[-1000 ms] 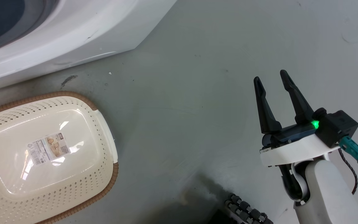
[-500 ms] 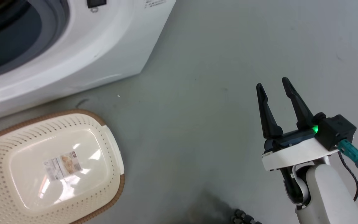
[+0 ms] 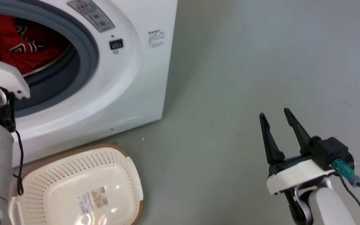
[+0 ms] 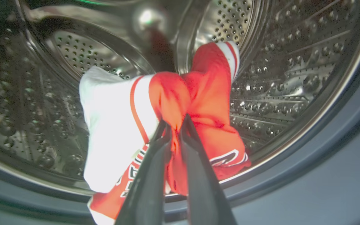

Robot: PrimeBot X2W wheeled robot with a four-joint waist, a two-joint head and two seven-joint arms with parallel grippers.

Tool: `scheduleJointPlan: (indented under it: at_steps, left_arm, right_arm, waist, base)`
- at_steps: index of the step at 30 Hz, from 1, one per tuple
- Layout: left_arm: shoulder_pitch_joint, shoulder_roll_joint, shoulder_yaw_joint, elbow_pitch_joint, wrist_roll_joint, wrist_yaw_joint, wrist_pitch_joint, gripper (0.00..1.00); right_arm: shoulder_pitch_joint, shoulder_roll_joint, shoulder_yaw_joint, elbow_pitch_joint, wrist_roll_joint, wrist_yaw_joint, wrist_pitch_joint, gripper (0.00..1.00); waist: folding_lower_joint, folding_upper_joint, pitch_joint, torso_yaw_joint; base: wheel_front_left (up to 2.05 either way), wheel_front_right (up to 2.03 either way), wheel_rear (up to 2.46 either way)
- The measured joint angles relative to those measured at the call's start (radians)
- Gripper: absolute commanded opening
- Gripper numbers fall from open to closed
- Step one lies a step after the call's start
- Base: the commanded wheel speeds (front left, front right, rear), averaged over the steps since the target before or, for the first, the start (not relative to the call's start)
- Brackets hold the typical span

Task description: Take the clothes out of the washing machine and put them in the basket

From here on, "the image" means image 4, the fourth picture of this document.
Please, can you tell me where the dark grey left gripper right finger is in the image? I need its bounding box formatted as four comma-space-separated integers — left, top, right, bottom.
179, 114, 238, 225

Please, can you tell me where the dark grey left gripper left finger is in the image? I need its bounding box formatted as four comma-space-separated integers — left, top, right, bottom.
114, 119, 172, 225

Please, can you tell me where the red and white jersey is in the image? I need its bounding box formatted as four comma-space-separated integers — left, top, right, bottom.
79, 41, 252, 225

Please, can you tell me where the stainless steel washing machine drum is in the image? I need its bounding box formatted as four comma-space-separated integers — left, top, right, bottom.
0, 0, 360, 203

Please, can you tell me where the grey rubber door gasket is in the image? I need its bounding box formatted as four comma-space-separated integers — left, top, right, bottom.
0, 31, 360, 222

